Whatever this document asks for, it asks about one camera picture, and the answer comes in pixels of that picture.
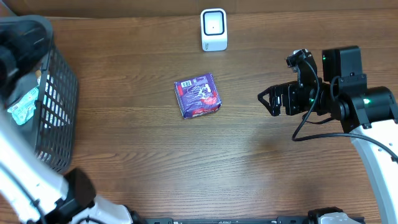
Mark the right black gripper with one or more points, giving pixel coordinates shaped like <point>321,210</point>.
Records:
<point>288,89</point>

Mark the purple snack package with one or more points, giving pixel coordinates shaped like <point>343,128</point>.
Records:
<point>197,96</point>

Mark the teal package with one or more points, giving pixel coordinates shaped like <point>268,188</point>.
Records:
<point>24,109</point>

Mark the white tube with gold cap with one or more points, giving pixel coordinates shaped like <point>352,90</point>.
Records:
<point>38,75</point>

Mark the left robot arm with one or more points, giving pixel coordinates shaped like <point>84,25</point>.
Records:
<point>37,193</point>

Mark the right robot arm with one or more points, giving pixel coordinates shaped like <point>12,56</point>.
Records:
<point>368,116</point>

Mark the grey plastic basket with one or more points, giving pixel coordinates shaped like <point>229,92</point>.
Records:
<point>59,109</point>

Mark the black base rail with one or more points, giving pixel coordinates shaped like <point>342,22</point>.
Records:
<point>278,220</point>

